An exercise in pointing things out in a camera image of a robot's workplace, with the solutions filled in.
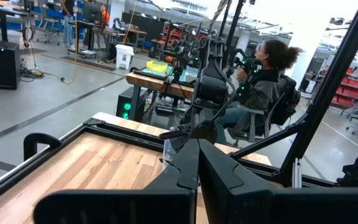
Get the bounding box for black computer tower green lights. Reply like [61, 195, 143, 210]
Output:
[116, 86, 142, 123]

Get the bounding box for clear plastic container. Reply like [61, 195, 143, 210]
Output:
[162, 139, 180, 166]

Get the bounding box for black aluminium table frame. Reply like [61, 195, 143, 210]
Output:
[0, 117, 338, 210]

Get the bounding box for black computer monitor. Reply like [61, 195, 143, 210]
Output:
[82, 1, 102, 22]

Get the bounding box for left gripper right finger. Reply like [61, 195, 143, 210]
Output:
[198, 139, 358, 224]

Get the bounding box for thick black frame strut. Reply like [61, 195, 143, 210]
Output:
[277, 0, 358, 186]

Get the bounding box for silver aluminium bracket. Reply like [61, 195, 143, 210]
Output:
[291, 157, 303, 189]

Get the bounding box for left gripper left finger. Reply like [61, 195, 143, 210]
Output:
[32, 139, 200, 224]

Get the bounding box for black table clamp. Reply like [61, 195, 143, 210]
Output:
[23, 133, 62, 162]

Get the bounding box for wooden workbench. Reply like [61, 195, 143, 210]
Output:
[125, 70, 198, 100]

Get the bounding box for black backpack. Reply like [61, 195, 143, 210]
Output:
[270, 74, 301, 125]

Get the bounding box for person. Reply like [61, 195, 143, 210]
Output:
[216, 39, 304, 146]
[99, 2, 111, 32]
[61, 0, 75, 48]

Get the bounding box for red shelf bins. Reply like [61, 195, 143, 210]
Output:
[331, 67, 358, 108]

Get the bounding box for grey office chair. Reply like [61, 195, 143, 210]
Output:
[228, 93, 287, 144]

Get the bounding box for yellow plastic bin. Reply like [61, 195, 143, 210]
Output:
[146, 59, 169, 73]

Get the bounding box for white trash bin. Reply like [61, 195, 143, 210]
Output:
[115, 44, 135, 70]

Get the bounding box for thin black frame brace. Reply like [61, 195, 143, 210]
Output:
[231, 113, 310, 161]

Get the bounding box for yellow floor cable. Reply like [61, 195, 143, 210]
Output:
[40, 0, 80, 85]

